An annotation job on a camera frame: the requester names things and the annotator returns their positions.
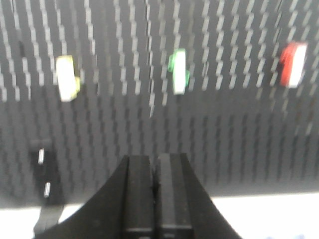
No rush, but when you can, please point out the left black board clamp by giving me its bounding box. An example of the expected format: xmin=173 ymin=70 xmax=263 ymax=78
xmin=29 ymin=139 xmax=65 ymax=236

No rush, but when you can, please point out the white standing desk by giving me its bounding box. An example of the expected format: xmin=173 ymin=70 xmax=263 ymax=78
xmin=0 ymin=192 xmax=319 ymax=239

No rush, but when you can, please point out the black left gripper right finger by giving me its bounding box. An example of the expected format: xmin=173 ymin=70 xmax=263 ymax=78
xmin=155 ymin=153 xmax=240 ymax=239

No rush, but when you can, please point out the red toggle switch lower row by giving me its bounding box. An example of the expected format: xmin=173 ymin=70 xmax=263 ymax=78
xmin=280 ymin=42 xmax=308 ymax=89

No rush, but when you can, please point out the yellow toggle switch lower row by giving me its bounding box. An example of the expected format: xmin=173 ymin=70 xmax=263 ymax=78
xmin=56 ymin=55 xmax=80 ymax=103

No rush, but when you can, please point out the black perforated pegboard panel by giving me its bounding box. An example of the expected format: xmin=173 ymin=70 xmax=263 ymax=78
xmin=0 ymin=0 xmax=319 ymax=208

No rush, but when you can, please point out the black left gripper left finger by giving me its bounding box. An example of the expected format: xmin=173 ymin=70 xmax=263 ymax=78
xmin=35 ymin=155 xmax=155 ymax=239

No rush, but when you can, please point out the green toggle switch lower row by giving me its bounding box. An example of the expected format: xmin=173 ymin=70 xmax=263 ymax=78
xmin=167 ymin=48 xmax=189 ymax=95

